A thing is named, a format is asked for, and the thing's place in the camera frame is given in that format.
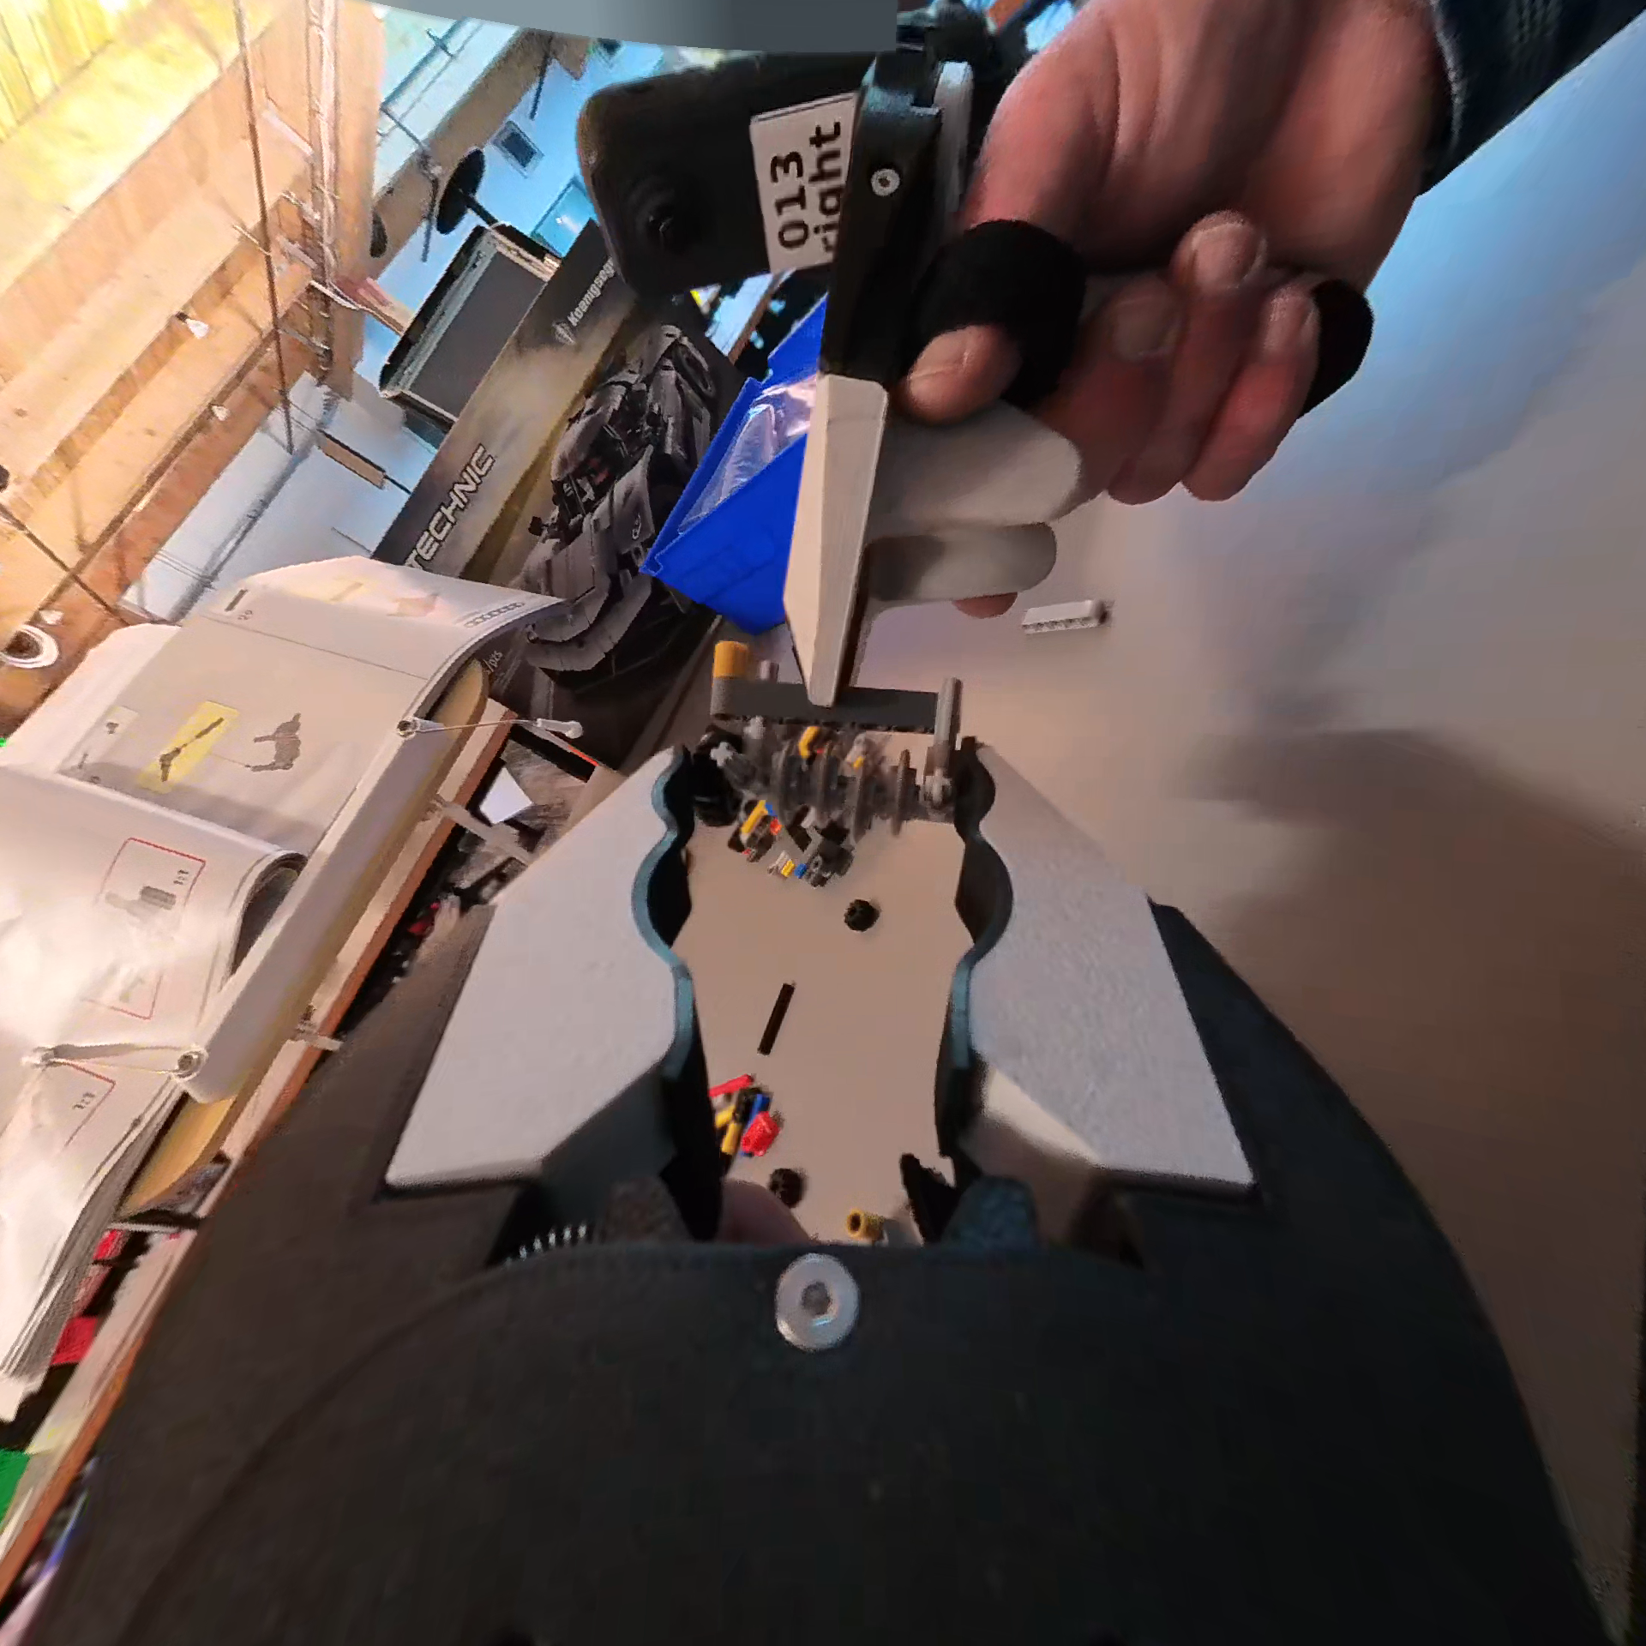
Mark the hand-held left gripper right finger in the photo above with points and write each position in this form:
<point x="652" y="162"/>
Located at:
<point x="1093" y="1030"/>

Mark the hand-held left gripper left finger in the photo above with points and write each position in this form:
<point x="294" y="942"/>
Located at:
<point x="552" y="1030"/>

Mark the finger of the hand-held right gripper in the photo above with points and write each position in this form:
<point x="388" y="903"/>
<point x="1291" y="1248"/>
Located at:
<point x="834" y="540"/>

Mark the tan lego bush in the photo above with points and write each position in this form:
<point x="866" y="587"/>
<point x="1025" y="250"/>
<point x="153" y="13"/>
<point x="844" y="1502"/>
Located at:
<point x="733" y="662"/>

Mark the long grey lego beam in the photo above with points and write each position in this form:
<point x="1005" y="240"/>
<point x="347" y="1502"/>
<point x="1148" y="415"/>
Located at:
<point x="772" y="705"/>

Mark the pile of lego pieces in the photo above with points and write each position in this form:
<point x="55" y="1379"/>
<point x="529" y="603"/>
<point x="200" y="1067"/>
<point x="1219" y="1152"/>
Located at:
<point x="760" y="1132"/>

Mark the grey worm gear lego assembly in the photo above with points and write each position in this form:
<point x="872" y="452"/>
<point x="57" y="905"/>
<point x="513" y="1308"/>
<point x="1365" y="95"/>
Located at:
<point x="887" y="773"/>

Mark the person's right forearm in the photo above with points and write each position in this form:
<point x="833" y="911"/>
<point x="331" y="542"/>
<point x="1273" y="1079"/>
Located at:
<point x="1516" y="66"/>

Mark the black lego axle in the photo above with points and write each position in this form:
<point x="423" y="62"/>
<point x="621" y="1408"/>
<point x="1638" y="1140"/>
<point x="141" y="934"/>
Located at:
<point x="776" y="1020"/>

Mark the short light grey lego beam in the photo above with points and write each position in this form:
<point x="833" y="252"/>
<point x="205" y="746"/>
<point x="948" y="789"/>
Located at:
<point x="1064" y="615"/>

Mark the black lego set box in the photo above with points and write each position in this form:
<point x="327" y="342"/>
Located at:
<point x="617" y="425"/>

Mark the small black lego gear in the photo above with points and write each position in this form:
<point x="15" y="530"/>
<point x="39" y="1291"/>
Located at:
<point x="860" y="916"/>

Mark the multicoloured lego gearbox assembly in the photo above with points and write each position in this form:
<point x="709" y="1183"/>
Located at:
<point x="797" y="844"/>

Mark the person's right hand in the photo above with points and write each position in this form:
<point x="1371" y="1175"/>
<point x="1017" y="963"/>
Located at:
<point x="1220" y="117"/>

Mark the blue plastic bin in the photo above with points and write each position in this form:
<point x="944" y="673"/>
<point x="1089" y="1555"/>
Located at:
<point x="733" y="568"/>

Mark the clear plastic bag in bin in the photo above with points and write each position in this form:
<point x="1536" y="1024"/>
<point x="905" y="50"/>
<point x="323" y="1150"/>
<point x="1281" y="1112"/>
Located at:
<point x="758" y="432"/>

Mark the black stool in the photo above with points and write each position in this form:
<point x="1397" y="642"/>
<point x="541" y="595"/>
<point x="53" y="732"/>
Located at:
<point x="464" y="174"/>

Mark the black case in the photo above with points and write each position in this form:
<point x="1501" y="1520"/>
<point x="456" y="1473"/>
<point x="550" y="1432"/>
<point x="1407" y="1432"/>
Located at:
<point x="462" y="323"/>

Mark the open instruction book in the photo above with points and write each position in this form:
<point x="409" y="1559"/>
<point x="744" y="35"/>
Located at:
<point x="256" y="670"/>

